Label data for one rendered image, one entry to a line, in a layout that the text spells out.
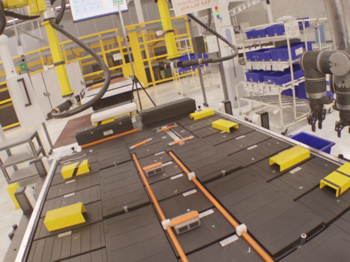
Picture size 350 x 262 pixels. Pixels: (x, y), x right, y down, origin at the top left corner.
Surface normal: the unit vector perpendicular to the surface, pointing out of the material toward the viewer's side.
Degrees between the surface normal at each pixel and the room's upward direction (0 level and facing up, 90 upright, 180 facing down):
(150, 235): 0
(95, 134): 90
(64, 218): 90
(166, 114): 90
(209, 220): 0
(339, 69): 90
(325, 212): 0
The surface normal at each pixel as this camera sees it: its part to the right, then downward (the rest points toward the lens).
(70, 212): -0.20, -0.93
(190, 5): -0.14, 0.33
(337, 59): -0.88, 0.31
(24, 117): 0.69, 0.08
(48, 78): 0.33, 0.22
